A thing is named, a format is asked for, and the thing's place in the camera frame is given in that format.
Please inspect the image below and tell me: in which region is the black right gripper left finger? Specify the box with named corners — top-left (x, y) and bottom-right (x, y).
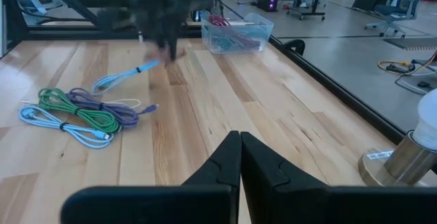
top-left (61, 130), bottom-right (242, 224)

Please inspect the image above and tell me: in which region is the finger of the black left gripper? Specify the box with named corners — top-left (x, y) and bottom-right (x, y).
top-left (165, 36), bottom-right (179, 62)

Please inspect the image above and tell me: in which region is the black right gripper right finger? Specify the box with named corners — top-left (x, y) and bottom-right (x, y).
top-left (240, 131), bottom-right (437, 224)

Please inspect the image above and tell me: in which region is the red braided USB cable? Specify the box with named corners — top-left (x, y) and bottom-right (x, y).
top-left (207, 14), bottom-right (261, 50)

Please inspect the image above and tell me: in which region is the light blue USB cable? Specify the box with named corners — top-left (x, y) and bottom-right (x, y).
top-left (18, 105), bottom-right (115, 150)
top-left (91, 59), bottom-right (161, 96)

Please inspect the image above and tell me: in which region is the cream USB cable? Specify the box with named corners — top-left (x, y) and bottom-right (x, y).
top-left (20, 97), bottom-right (143, 111)

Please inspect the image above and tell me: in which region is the green USB cable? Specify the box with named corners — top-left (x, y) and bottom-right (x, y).
top-left (37, 87), bottom-right (120, 135)

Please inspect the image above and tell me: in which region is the clear plastic bin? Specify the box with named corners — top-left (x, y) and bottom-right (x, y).
top-left (200, 12), bottom-right (274, 55)

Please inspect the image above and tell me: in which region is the black wheeled stand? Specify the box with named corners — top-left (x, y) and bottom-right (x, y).
top-left (285, 0), bottom-right (326, 22)

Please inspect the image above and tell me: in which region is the white light bulb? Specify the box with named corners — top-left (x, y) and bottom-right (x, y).
top-left (411, 87), bottom-right (437, 152)

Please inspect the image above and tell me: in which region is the black floor mat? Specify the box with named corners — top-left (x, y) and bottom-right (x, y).
top-left (382, 36), bottom-right (437, 51)

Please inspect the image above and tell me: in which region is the grey office chair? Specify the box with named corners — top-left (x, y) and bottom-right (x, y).
top-left (363, 0), bottom-right (424, 39)

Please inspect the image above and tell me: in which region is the black curved bracket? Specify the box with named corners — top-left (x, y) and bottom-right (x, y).
top-left (282, 38), bottom-right (307, 56)

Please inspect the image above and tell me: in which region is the black aluminium table frame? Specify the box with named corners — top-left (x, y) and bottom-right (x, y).
top-left (0, 0), bottom-right (407, 146)

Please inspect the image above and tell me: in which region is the silver aluminium post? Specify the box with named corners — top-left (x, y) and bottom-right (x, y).
top-left (0, 0), bottom-right (7, 58)

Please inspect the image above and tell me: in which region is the yellow cable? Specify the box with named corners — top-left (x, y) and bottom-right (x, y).
top-left (377, 59), bottom-right (416, 74)

